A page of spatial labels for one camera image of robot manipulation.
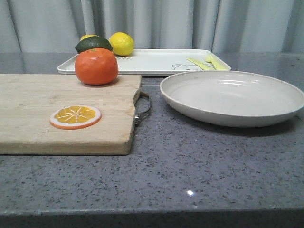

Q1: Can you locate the orange toy mandarin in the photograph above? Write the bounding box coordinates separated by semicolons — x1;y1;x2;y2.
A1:
75;48;118;86

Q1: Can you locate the beige round plate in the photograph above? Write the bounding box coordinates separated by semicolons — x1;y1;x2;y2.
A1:
160;71;304;128

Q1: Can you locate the white rectangular tray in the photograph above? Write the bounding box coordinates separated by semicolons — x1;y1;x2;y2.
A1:
57;48;232;76

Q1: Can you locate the yellow plastic knife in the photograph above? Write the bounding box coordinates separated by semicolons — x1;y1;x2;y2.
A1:
186;58;215;70

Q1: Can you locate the yellow lemon front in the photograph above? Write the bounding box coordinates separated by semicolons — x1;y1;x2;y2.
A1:
109;32;134;56

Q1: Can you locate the yellow plastic fork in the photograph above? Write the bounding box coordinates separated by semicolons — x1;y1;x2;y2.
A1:
205;55;226;70

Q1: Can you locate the orange slice toy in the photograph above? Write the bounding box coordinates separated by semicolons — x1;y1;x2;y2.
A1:
49;105;102;130

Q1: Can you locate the dark green lime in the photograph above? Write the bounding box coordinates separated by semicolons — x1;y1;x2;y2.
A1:
75;36;113;54

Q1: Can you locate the yellow lemon behind lime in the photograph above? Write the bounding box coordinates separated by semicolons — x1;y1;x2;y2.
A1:
79;34;98;41

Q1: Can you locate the wooden cutting board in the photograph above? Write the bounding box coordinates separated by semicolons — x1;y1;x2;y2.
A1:
0;74;141;155

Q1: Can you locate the grey curtain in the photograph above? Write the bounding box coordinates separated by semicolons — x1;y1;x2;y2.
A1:
0;0;304;53

